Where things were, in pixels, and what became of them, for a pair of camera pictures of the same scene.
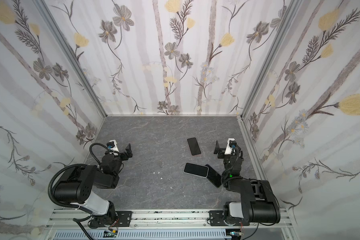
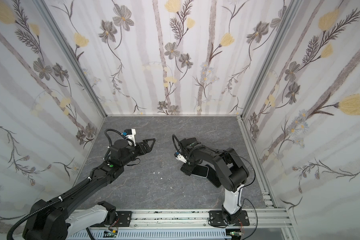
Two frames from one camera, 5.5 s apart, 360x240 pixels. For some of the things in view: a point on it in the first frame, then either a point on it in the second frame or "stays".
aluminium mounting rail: x=70 y=219 stays
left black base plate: x=124 y=218 stays
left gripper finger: x=129 y=150 to x=153 y=140
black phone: x=198 y=170 stays
